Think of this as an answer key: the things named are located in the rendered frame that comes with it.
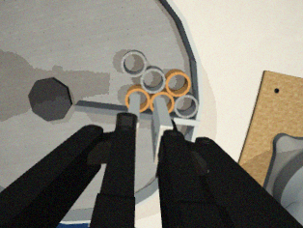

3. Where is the blue crate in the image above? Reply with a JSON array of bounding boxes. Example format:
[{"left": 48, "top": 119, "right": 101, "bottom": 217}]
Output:
[{"left": 57, "top": 223, "right": 90, "bottom": 228}]

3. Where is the grey metal ring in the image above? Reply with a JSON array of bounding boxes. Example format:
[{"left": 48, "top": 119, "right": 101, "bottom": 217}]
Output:
[
  {"left": 173, "top": 92, "right": 198, "bottom": 118},
  {"left": 141, "top": 66, "right": 166, "bottom": 94},
  {"left": 121, "top": 50, "right": 147, "bottom": 77}
]

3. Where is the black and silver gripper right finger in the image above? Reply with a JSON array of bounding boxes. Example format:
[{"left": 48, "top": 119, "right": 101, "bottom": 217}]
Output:
[{"left": 151, "top": 97, "right": 303, "bottom": 228}]

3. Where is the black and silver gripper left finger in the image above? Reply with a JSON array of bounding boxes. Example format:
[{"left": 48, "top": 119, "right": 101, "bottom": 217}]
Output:
[{"left": 0, "top": 94, "right": 140, "bottom": 228}]

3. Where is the bronze bushing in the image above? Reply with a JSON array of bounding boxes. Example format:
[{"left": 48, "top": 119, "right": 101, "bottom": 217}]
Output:
[
  {"left": 150, "top": 88, "right": 175, "bottom": 113},
  {"left": 165, "top": 69, "right": 191, "bottom": 97},
  {"left": 125, "top": 84, "right": 150, "bottom": 112}
]

